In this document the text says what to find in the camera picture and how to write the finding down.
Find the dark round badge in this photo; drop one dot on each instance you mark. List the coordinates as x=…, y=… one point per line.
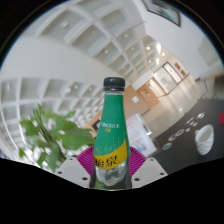
x=172, y=137

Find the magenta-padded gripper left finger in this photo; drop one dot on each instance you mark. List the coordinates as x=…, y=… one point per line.
x=71, y=170

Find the yellowish round badge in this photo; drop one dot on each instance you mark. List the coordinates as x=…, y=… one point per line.
x=180, y=132

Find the green leafy potted plant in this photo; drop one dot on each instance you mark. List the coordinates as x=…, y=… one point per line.
x=66, y=133

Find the small white badge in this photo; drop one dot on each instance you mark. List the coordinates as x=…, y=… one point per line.
x=190, y=120
x=194, y=124

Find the greenish round badge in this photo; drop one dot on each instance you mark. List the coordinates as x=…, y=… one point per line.
x=167, y=146

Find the white wall sign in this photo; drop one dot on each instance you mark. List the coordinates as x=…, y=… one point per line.
x=135, y=99

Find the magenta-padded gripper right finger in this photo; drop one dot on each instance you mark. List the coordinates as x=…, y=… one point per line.
x=148, y=170

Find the blue badge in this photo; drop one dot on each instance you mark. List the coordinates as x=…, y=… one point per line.
x=200, y=115

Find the dark-framed landscape picture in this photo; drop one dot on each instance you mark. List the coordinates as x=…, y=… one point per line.
x=163, y=10

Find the glass double door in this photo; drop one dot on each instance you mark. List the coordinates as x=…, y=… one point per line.
x=168, y=78

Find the green-labelled clear drink bottle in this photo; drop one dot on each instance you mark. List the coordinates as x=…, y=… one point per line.
x=111, y=126

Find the recessed ceiling lights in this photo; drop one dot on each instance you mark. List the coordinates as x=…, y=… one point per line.
x=106, y=51

